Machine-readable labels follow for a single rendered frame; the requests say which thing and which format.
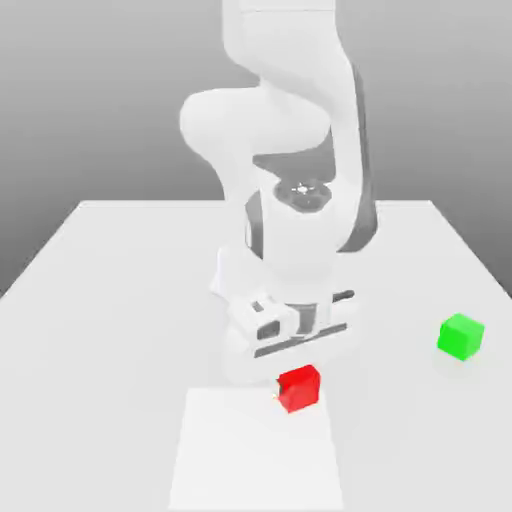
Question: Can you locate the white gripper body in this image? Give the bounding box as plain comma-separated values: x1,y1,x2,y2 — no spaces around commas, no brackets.
223,322,354,386

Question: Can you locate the small red cube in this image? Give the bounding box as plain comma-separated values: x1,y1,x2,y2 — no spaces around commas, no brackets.
276,363,322,414

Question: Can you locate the small green cube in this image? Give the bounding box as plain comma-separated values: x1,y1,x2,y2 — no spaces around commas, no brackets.
436,312,486,362

